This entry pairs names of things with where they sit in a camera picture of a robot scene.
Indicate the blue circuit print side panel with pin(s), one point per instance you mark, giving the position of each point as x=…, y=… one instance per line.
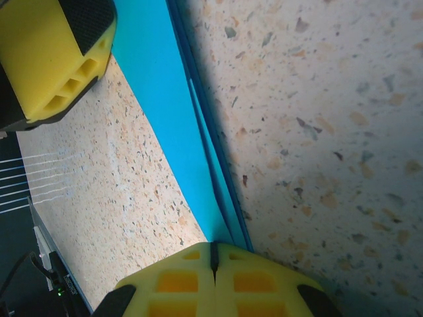
x=11, y=198

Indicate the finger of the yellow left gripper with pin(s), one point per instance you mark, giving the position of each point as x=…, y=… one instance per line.
x=46, y=56

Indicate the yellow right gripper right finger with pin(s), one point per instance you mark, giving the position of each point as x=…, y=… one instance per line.
x=274, y=290

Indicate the aluminium frame crossbar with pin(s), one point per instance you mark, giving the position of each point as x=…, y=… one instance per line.
x=49, y=237

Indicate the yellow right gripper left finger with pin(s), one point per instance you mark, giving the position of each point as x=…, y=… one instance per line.
x=158, y=290

